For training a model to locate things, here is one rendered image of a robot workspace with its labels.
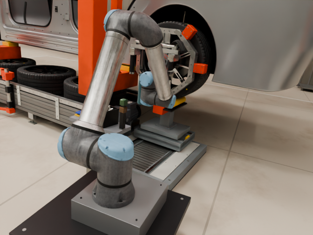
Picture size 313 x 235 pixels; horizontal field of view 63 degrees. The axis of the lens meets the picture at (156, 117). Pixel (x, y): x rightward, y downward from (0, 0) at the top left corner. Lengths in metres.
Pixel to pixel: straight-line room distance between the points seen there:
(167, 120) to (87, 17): 1.12
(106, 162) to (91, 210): 0.22
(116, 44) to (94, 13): 0.91
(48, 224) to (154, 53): 0.90
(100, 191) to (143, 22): 0.75
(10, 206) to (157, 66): 1.24
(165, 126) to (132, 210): 1.42
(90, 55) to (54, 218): 1.28
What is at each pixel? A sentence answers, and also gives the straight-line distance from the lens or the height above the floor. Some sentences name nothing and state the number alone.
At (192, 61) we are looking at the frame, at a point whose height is 0.89.
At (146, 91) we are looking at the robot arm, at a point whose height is 0.74.
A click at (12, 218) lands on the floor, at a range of 1.80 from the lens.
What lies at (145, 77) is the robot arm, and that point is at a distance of 1.60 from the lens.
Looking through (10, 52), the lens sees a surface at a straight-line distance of 3.97.
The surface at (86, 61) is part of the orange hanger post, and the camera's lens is 2.15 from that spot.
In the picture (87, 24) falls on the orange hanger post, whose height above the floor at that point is 1.09.
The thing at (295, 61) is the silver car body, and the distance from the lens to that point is 2.12.
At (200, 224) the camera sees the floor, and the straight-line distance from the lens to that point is 1.74.
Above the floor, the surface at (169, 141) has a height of 0.16.
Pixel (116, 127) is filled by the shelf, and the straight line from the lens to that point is 1.77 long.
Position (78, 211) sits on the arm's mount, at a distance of 1.20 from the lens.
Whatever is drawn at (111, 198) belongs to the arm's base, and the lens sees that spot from 1.12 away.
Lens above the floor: 1.14
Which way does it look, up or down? 20 degrees down
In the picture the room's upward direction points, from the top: 6 degrees clockwise
